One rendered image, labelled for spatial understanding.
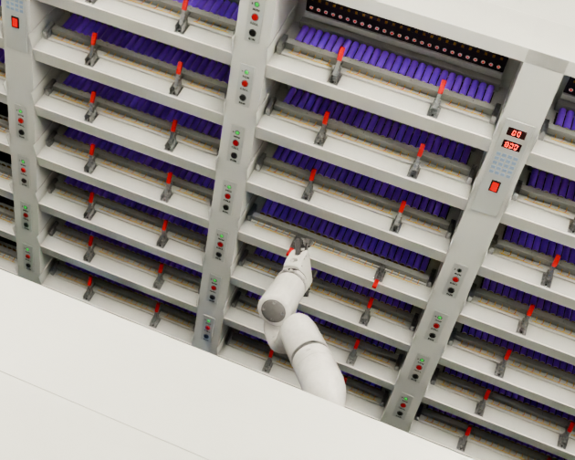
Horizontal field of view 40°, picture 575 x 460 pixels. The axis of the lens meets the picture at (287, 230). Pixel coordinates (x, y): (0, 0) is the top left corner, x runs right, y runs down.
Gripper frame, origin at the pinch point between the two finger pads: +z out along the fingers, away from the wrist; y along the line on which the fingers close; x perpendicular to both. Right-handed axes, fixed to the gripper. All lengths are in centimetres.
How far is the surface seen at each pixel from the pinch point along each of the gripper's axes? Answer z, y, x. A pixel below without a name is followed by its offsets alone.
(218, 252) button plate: 18.7, 6.7, -36.0
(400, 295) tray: 17.8, 20.1, 20.4
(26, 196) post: 20, -13, -103
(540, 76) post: 0, -45, 61
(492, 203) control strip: 8, -12, 49
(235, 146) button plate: 10.1, -29.6, -21.0
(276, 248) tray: 17.6, 5.0, -16.2
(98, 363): -121, -40, 14
